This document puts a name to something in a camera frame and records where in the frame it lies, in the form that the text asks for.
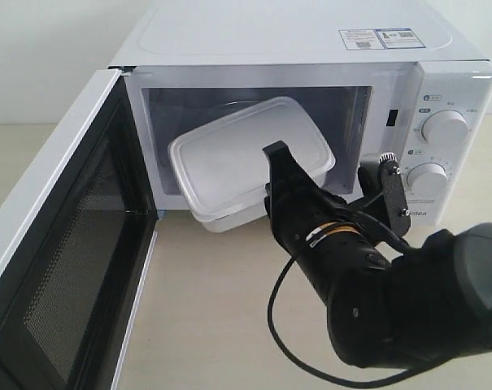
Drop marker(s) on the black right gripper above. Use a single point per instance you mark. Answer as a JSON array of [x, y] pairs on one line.
[[333, 244]]

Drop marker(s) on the white plastic lidded container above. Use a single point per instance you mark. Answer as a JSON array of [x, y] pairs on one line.
[[221, 169]]

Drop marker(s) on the white microwave door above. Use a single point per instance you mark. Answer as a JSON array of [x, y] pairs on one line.
[[76, 236]]

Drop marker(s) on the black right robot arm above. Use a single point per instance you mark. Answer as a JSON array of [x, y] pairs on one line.
[[388, 304]]

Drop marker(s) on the white microwave oven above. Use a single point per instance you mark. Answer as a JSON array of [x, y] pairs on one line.
[[187, 57]]

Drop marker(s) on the white lower timer knob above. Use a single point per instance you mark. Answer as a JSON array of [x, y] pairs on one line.
[[427, 180]]

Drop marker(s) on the white upper power knob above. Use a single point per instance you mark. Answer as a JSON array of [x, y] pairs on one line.
[[447, 128]]

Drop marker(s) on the blue white label sticker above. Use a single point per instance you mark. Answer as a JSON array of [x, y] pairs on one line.
[[380, 39]]

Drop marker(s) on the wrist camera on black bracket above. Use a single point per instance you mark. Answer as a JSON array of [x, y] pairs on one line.
[[383, 192]]

